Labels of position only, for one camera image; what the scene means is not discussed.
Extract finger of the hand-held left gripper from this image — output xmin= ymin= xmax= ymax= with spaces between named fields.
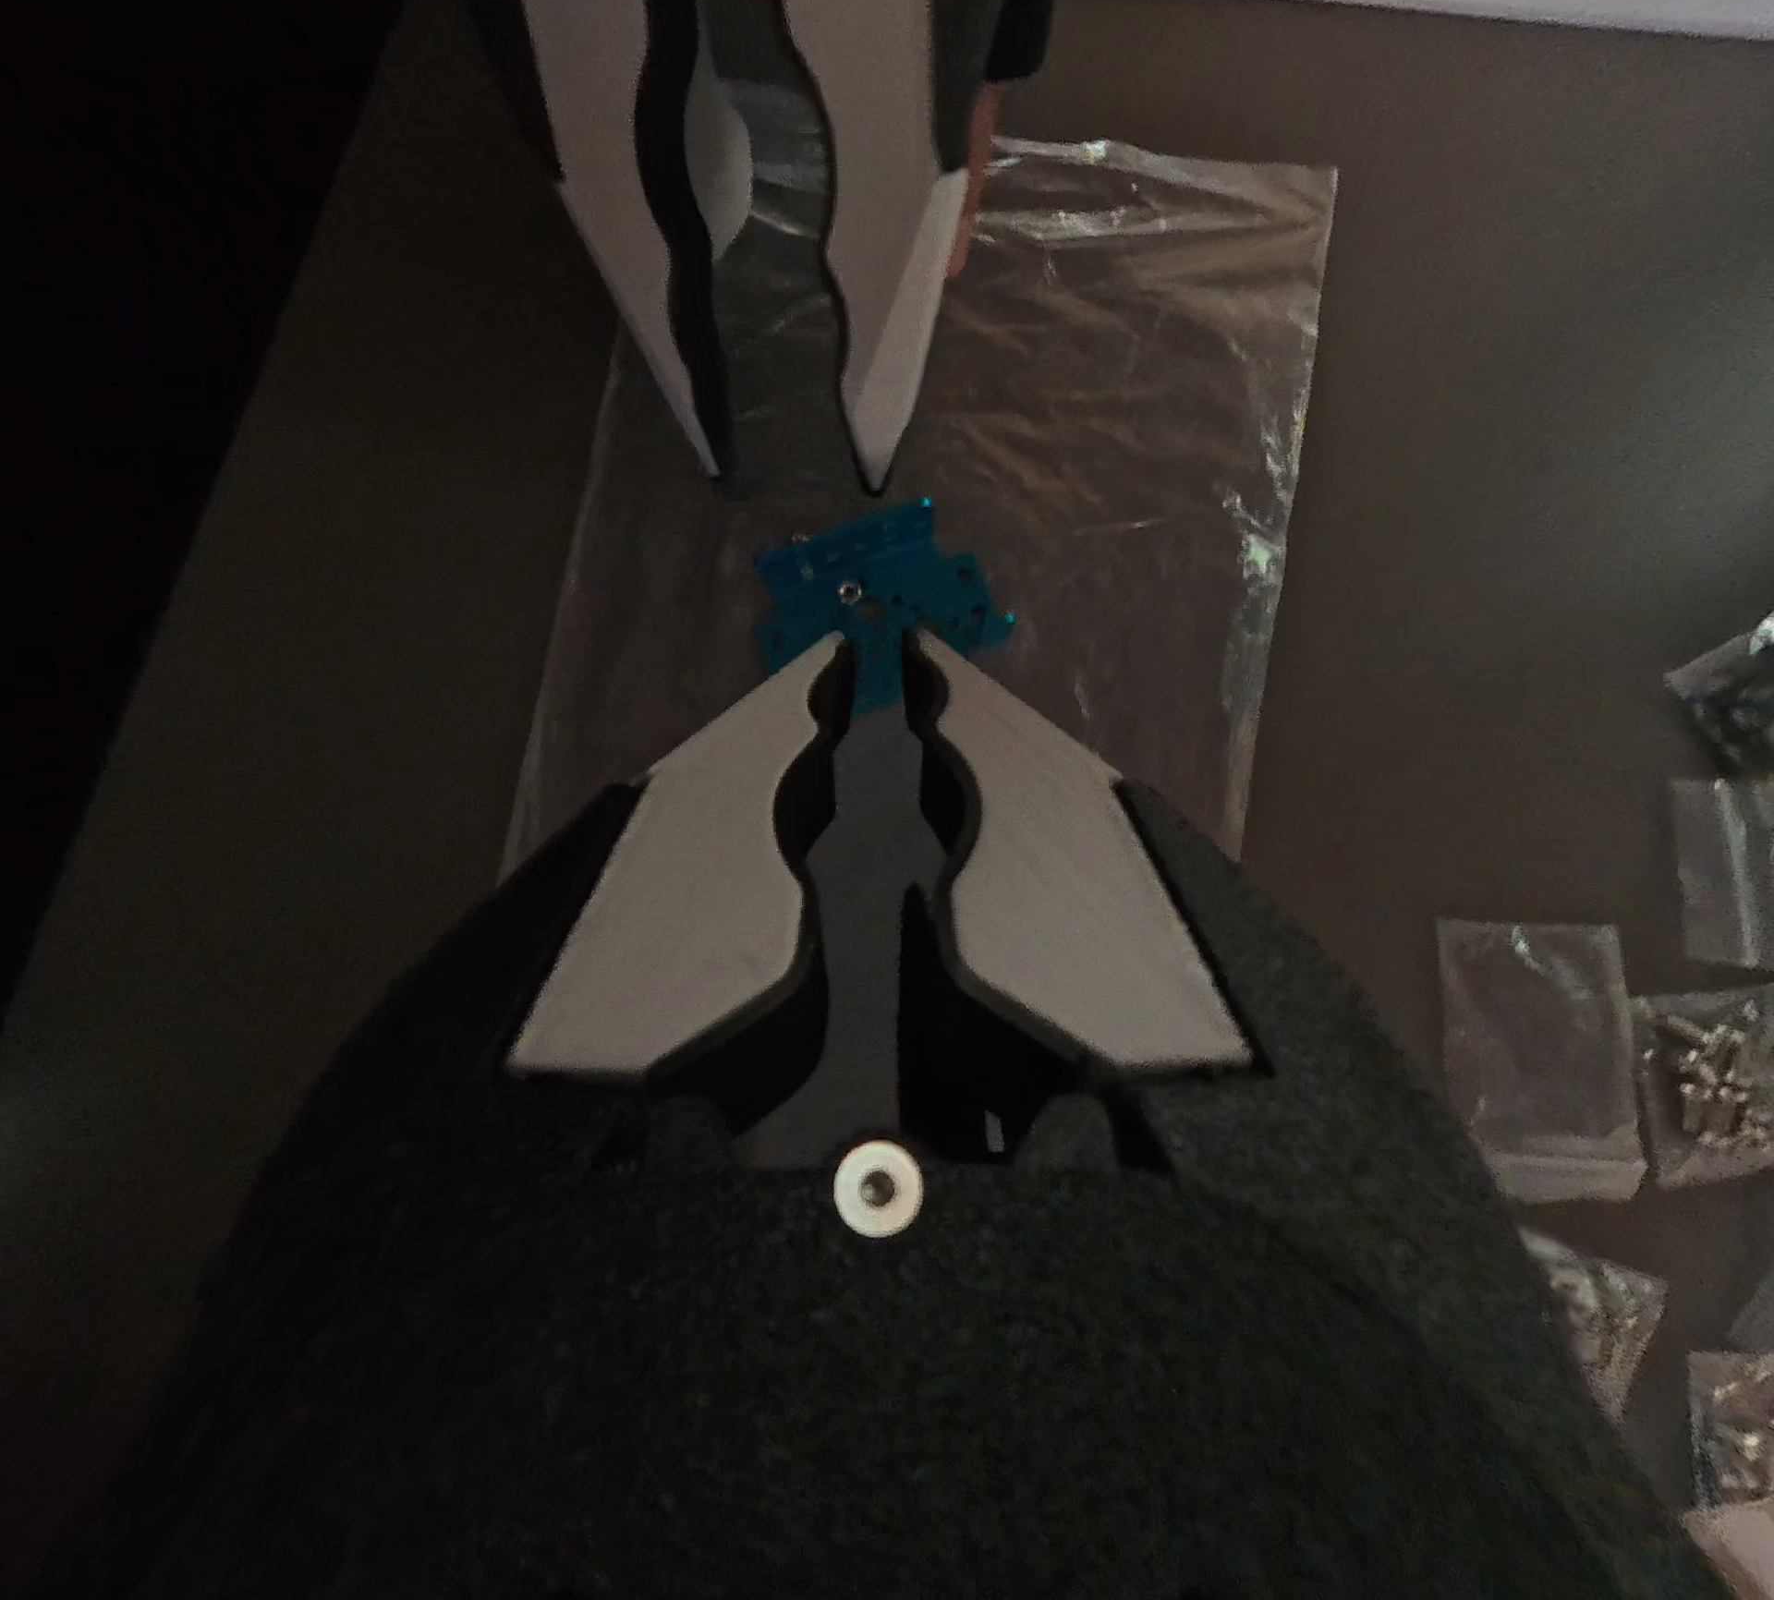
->
xmin=770 ymin=0 xmax=981 ymax=497
xmin=491 ymin=0 xmax=739 ymax=491

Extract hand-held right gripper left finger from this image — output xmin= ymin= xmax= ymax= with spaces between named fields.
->
xmin=504 ymin=633 xmax=852 ymax=1086

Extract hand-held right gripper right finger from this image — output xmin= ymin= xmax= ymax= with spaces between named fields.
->
xmin=898 ymin=630 xmax=1260 ymax=1075

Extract large clear plastic bag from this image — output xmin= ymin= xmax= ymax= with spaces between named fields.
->
xmin=501 ymin=133 xmax=1341 ymax=864

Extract blue metal bracket large holes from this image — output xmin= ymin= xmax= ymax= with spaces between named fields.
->
xmin=752 ymin=493 xmax=1020 ymax=718

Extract dark grey desk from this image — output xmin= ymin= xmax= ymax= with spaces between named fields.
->
xmin=0 ymin=0 xmax=1774 ymax=1600

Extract person's left hand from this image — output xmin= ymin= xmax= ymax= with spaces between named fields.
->
xmin=953 ymin=81 xmax=1003 ymax=282

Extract pile of small screw bags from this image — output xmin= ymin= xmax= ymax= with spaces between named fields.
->
xmin=1430 ymin=613 xmax=1774 ymax=1554

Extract person's black sweater torso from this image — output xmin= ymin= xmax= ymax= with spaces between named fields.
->
xmin=0 ymin=0 xmax=453 ymax=1007

